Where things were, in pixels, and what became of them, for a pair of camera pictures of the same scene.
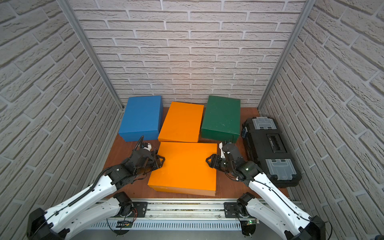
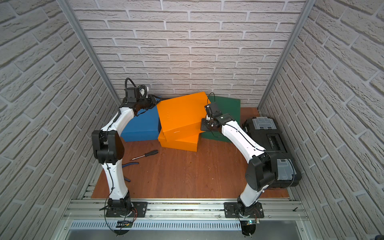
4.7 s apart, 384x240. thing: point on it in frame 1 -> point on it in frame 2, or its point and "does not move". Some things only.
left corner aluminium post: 84,39 does not move
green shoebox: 221,119 does not move
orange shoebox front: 185,169 -> 182,117
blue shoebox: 142,118 does not move
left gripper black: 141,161 -> 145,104
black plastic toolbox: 265,144 does not move
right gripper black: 214,159 -> 203,127
